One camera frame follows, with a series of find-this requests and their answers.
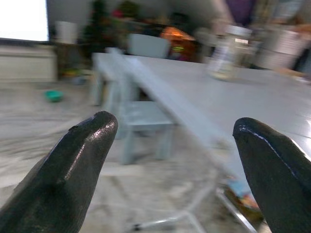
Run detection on television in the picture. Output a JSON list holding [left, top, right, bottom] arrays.
[[0, 0, 50, 42]]

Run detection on grey slatted laundry bin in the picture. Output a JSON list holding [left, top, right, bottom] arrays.
[[256, 28, 306, 71]]

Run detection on teal bowl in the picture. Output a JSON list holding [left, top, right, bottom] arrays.
[[43, 90, 65, 103]]

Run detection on white television cabinet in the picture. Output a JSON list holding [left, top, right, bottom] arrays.
[[0, 43, 58, 83]]

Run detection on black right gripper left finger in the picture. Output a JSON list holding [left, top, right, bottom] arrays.
[[0, 111, 119, 233]]

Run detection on small light blue table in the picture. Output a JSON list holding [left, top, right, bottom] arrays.
[[92, 52, 140, 107]]

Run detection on large grey tiled table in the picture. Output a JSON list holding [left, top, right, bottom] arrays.
[[106, 47, 311, 233]]

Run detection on light blue stool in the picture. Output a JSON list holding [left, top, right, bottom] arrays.
[[118, 100, 176, 165]]

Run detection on orange patterned bag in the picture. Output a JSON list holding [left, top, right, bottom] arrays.
[[159, 26, 196, 62]]

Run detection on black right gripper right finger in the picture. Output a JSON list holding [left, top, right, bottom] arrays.
[[232, 117, 311, 233]]

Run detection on light blue child chair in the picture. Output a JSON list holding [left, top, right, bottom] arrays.
[[126, 33, 171, 59]]

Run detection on colourful printed packet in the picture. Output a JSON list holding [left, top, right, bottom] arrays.
[[225, 176, 264, 220]]

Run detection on purple cloth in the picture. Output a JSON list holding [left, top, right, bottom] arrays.
[[225, 0, 257, 24]]

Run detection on dark green tree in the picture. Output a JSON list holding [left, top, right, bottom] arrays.
[[81, 0, 129, 58]]

